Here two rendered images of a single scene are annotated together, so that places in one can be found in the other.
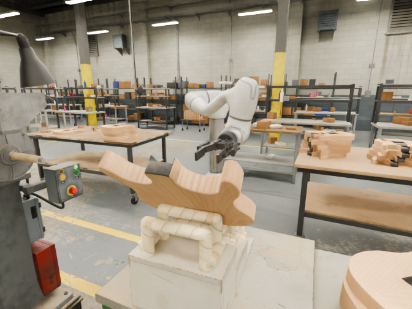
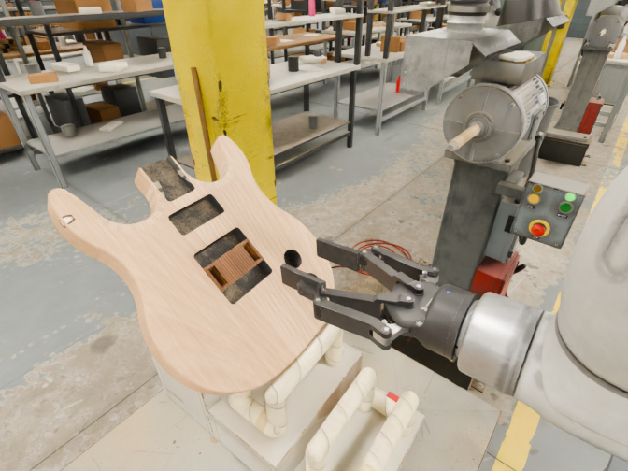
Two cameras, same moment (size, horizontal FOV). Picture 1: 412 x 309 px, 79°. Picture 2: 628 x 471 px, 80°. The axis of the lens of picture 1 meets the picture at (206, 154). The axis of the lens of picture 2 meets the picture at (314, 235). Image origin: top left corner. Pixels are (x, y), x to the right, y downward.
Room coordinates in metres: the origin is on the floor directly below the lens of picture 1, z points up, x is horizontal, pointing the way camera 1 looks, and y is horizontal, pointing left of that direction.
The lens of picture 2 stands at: (0.91, -0.40, 1.65)
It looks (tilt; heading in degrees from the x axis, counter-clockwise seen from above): 34 degrees down; 105
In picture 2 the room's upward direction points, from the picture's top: straight up
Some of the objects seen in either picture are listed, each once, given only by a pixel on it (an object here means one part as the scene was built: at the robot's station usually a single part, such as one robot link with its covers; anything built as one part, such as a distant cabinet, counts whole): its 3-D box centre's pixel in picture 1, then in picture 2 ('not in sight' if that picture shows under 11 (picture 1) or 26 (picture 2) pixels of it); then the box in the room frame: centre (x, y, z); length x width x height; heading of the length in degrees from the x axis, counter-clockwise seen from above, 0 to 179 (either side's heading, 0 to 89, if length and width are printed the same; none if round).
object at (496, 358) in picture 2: (230, 138); (495, 339); (1.02, -0.10, 1.34); 0.09 x 0.06 x 0.09; 67
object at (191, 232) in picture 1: (175, 228); not in sight; (0.57, 0.08, 1.20); 0.20 x 0.03 x 0.03; 69
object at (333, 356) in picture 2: not in sight; (334, 344); (0.82, 0.07, 1.07); 0.03 x 0.03 x 0.09
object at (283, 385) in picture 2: not in sight; (306, 358); (0.79, -0.01, 1.12); 0.20 x 0.03 x 0.03; 69
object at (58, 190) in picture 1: (53, 186); (540, 206); (1.38, 0.90, 0.99); 0.24 x 0.21 x 0.26; 66
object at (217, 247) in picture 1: (214, 252); not in sight; (0.57, -0.02, 1.12); 0.11 x 0.03 x 0.03; 160
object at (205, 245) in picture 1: (205, 251); not in sight; (0.54, 0.00, 1.15); 0.03 x 0.03 x 0.09
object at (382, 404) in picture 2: not in sight; (386, 406); (0.94, 0.04, 0.96); 0.11 x 0.03 x 0.03; 160
